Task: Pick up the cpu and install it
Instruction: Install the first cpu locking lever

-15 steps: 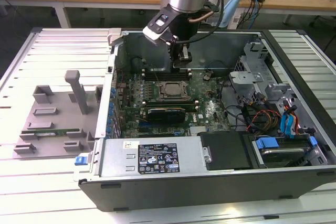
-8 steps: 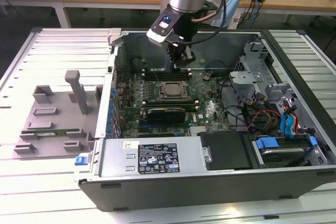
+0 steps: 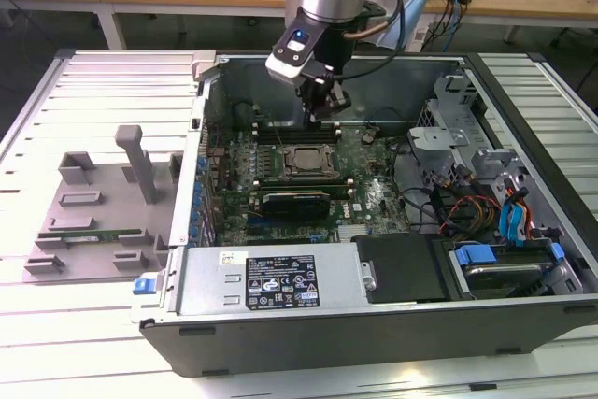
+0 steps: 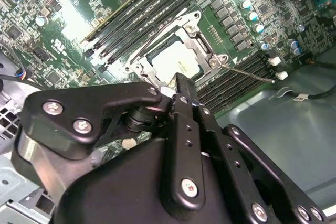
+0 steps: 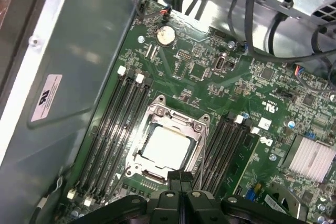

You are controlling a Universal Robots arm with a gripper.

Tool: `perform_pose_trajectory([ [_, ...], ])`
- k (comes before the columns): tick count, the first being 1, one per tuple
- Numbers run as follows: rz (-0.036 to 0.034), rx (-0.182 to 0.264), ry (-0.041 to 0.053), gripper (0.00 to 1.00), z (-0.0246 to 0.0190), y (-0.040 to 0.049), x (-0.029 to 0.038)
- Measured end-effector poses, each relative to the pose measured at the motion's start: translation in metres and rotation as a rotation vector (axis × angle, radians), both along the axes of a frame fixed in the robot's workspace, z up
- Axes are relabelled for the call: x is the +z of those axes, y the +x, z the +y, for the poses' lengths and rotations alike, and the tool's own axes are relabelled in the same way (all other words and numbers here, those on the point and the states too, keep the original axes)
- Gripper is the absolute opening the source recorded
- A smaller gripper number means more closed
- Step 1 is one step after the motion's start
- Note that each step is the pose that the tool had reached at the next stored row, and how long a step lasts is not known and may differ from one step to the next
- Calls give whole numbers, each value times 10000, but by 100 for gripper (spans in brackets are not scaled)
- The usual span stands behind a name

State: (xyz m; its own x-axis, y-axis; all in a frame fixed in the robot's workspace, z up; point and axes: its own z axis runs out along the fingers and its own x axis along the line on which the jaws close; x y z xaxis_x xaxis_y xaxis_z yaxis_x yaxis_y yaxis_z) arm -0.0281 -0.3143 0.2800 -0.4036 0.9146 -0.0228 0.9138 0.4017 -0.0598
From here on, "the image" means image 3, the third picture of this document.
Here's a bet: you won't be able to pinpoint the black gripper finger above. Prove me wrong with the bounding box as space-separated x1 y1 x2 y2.
297 81 319 132
315 85 352 132

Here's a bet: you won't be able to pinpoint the green motherboard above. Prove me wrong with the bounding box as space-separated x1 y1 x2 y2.
200 122 412 246

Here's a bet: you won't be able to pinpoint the black graphics card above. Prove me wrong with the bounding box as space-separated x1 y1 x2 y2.
259 191 331 221

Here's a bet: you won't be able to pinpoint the silver metal drive cage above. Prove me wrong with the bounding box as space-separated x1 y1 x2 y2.
406 74 534 185

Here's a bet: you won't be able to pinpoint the black plastic shroud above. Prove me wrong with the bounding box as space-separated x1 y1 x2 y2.
352 233 452 305

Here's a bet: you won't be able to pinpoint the silver power supply unit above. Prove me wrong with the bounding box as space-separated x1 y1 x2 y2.
177 242 370 316

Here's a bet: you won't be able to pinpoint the blue disk carrier tab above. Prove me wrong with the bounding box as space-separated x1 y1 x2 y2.
455 244 496 267

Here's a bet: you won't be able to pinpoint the grey parts rack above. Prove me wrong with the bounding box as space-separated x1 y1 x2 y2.
22 125 183 284

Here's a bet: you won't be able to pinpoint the green RAM stick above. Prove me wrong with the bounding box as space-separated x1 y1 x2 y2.
36 228 144 244

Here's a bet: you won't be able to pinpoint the black open PC case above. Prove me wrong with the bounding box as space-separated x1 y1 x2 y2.
130 50 598 379

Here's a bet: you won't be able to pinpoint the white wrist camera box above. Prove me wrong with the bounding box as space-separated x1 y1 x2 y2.
264 20 328 87

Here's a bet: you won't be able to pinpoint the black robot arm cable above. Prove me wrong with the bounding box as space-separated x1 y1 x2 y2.
335 0 406 81

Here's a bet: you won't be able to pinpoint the blue hanging cables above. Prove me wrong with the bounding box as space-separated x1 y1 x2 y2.
434 0 466 52

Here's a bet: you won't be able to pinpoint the red yellow wire bundle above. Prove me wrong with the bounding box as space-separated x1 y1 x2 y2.
443 197 501 232

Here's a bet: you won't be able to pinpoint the blue flat data wire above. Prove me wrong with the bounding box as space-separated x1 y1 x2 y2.
497 188 532 246

